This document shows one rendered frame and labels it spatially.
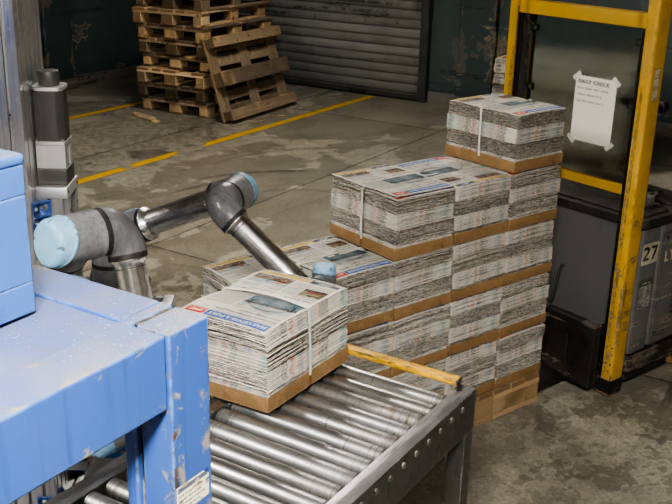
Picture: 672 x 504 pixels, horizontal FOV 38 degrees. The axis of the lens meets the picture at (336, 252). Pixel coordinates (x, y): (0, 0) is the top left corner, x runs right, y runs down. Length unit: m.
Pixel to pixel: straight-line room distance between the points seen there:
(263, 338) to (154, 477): 1.17
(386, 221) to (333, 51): 7.79
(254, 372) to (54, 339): 1.34
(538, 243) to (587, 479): 0.94
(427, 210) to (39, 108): 1.41
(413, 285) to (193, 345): 2.41
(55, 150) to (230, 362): 0.81
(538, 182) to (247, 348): 1.80
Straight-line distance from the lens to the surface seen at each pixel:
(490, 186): 3.70
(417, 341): 3.66
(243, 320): 2.47
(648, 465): 4.05
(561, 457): 3.99
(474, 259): 3.76
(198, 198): 3.13
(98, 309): 1.24
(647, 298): 4.50
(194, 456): 1.27
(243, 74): 9.62
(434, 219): 3.54
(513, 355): 4.14
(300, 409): 2.54
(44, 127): 2.85
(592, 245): 4.49
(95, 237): 2.31
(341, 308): 2.67
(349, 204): 3.60
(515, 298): 4.01
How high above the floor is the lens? 2.03
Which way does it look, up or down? 20 degrees down
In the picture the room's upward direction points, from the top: 1 degrees clockwise
